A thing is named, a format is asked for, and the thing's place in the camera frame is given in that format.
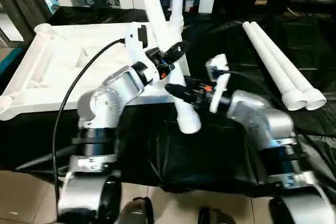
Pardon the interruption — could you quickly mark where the white plastic table leg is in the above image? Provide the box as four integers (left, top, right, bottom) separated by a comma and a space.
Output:
241, 20, 308, 112
170, 0, 186, 35
249, 20, 328, 111
128, 0, 203, 135

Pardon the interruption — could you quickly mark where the white plastic table top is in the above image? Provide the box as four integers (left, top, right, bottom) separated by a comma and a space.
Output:
0, 21, 192, 122

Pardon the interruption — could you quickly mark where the black work surface mat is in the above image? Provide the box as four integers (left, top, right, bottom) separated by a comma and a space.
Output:
0, 6, 336, 198

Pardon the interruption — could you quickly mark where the black right robot foot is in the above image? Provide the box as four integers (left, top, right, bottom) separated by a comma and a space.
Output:
197, 207, 237, 224

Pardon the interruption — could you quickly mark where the black robot foot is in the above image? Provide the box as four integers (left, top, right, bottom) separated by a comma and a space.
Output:
117, 196, 155, 224
197, 207, 237, 224

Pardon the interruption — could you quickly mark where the black left robot foot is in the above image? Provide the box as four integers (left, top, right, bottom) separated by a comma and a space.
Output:
117, 196, 155, 224

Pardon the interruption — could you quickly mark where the teal floor mat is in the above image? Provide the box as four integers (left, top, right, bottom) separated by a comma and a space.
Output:
0, 47, 27, 74

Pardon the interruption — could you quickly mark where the grey curtain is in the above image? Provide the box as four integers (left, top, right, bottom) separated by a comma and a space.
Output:
0, 0, 51, 42

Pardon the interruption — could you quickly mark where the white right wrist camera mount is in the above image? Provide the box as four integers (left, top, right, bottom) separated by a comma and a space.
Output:
205, 53, 232, 114

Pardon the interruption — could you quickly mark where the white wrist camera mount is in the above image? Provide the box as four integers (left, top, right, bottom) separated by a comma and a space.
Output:
205, 53, 232, 114
124, 23, 161, 86

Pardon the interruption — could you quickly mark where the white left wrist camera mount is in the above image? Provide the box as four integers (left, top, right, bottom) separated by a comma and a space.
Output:
124, 23, 161, 86

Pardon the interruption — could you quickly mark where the black left wrist camera cable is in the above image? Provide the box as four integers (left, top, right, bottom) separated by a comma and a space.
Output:
51, 38, 127, 202

